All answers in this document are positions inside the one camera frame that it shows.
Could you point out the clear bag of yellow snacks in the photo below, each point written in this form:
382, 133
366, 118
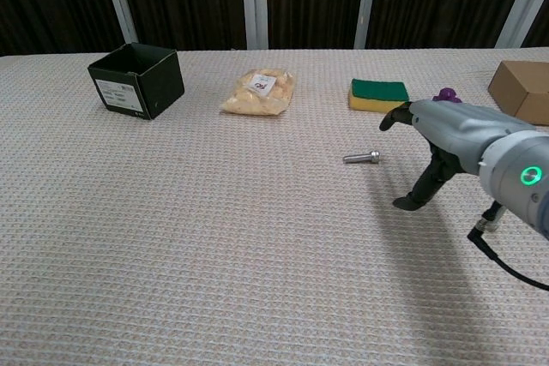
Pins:
257, 100

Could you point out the yellow sponge with green pad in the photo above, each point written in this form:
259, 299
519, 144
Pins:
369, 98

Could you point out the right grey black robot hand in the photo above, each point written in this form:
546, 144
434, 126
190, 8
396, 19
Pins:
459, 134

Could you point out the purple toy block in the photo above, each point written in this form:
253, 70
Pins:
446, 95

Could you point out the black open cardboard box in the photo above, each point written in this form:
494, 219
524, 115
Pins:
154, 87

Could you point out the beige woven tablecloth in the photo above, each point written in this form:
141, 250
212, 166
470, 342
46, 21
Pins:
171, 233

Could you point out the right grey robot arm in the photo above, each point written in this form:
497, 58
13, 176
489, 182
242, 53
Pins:
514, 160

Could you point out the brown cardboard box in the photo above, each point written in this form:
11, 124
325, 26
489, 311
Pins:
532, 100

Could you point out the silver bolt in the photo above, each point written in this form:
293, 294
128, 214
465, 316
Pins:
364, 157

